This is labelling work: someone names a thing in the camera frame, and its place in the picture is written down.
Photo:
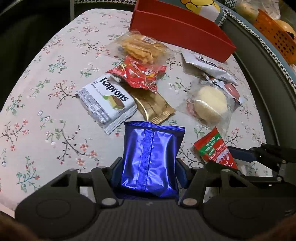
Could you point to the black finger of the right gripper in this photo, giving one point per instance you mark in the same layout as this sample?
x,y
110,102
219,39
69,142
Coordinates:
x,y
242,154
273,156

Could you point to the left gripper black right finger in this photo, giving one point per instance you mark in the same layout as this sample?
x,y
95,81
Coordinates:
x,y
193,180

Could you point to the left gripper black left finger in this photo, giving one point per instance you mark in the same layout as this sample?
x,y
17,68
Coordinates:
x,y
104,179

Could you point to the red green snack sachet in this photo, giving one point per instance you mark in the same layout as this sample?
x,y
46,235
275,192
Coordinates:
x,y
212,148

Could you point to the blue foil snack packet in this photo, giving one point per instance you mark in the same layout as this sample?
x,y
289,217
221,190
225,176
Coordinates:
x,y
149,158

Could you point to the round white cake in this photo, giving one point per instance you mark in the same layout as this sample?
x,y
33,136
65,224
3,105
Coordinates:
x,y
210,105

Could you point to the white pink sausage packet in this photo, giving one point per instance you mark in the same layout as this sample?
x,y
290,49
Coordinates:
x,y
229,88

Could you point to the white Kaprons wafer packet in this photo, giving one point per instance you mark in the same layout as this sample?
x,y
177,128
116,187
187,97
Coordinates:
x,y
107,102

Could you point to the gold foil snack packet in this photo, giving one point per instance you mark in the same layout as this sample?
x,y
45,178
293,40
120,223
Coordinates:
x,y
152,106

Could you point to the white gluten strip snack bag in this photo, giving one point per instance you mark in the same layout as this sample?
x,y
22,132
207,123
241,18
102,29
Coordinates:
x,y
208,65

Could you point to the red Trolli gummy bag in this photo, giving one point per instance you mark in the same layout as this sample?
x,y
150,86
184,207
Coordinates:
x,y
137,74

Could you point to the clear bag of yellow crackers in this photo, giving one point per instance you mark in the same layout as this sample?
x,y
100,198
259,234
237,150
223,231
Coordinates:
x,y
143,48

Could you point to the dark green sofa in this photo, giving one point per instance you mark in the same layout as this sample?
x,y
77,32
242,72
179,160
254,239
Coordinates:
x,y
272,93

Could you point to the floral tablecloth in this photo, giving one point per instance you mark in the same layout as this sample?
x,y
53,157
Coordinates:
x,y
45,130

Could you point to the orange plastic basket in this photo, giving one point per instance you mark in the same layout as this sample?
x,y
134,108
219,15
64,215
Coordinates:
x,y
273,32

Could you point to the teal sofa cover with lion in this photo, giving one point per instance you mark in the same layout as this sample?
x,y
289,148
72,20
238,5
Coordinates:
x,y
218,13

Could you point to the red cardboard box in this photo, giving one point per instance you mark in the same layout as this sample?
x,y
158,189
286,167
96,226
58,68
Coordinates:
x,y
178,26

